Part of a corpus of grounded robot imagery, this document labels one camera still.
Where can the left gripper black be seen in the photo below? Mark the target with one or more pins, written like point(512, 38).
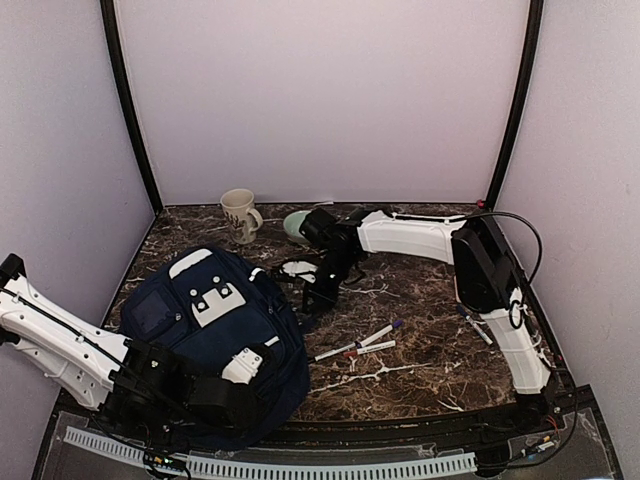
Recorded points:
point(260, 404)

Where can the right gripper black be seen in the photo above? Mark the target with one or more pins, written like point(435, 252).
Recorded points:
point(326, 296)

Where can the black capped white marker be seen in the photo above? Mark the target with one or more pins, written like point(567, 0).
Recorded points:
point(349, 347)

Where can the red capped white marker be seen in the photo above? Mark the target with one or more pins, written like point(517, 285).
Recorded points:
point(370, 349)

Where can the purple capped white marker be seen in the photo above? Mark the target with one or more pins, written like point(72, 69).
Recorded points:
point(380, 333)

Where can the navy blue student backpack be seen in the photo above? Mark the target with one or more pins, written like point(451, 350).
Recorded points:
point(207, 305)

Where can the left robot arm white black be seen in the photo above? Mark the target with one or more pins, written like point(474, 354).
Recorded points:
point(129, 383)

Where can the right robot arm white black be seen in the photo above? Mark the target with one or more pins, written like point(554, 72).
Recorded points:
point(420, 315)

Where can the light green ceramic bowl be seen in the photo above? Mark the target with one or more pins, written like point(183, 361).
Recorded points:
point(292, 224)

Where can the small circuit board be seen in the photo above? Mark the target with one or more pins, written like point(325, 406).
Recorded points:
point(163, 463)

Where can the cream ceramic mug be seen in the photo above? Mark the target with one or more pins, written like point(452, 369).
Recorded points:
point(242, 217)

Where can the blue capped thin pen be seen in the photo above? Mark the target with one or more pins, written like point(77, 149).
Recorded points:
point(474, 324)

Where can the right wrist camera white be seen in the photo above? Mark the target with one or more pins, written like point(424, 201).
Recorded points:
point(294, 270)

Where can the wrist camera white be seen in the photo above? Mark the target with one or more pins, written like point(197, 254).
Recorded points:
point(243, 367)
point(294, 270)

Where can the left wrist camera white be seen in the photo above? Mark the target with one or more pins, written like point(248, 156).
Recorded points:
point(243, 367)

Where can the black front rail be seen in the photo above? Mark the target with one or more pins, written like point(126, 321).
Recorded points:
point(400, 432)

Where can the white slotted cable duct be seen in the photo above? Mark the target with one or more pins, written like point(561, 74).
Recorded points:
point(267, 464)

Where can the left black frame post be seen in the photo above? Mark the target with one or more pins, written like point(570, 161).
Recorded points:
point(126, 101)

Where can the black frame post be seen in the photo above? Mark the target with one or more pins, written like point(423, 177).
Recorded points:
point(517, 107)
point(126, 101)

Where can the right black frame post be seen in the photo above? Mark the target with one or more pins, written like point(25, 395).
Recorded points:
point(517, 107)

